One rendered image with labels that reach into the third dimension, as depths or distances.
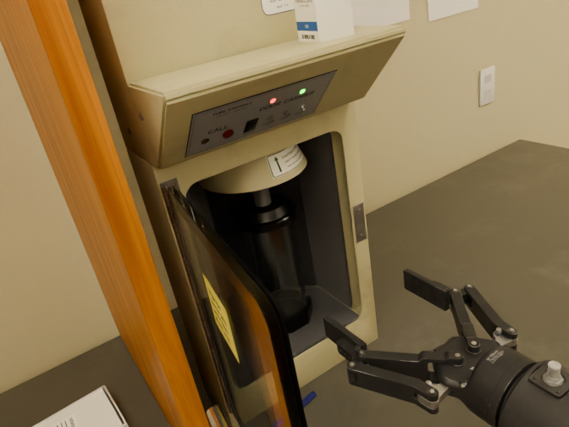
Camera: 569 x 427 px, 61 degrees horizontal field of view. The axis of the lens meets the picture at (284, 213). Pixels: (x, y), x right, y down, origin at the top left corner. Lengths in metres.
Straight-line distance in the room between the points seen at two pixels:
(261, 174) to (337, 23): 0.23
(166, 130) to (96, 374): 0.68
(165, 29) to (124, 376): 0.69
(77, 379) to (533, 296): 0.93
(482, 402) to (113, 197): 0.40
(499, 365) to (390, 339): 0.48
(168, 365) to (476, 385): 0.34
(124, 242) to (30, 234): 0.55
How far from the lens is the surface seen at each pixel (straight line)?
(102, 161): 0.50
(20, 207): 1.05
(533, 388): 0.49
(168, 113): 0.50
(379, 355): 0.55
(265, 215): 0.78
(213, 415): 0.54
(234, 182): 0.71
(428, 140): 1.56
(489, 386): 0.51
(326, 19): 0.61
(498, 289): 1.10
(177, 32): 0.61
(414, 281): 0.66
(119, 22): 0.59
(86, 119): 0.49
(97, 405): 0.96
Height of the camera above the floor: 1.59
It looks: 26 degrees down
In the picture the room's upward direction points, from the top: 11 degrees counter-clockwise
